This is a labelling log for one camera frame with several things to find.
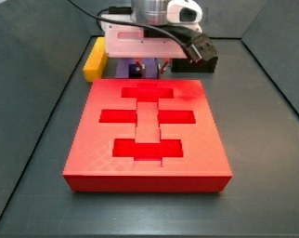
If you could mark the yellow long bar block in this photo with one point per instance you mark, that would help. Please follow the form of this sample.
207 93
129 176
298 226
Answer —
97 62

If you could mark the purple U-shaped block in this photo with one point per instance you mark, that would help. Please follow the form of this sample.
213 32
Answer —
126 69

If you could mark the red board with slots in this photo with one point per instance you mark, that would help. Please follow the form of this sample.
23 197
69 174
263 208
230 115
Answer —
147 139

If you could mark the black angle fixture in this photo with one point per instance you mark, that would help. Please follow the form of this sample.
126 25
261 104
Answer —
185 66

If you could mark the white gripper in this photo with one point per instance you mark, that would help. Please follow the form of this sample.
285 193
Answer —
126 42

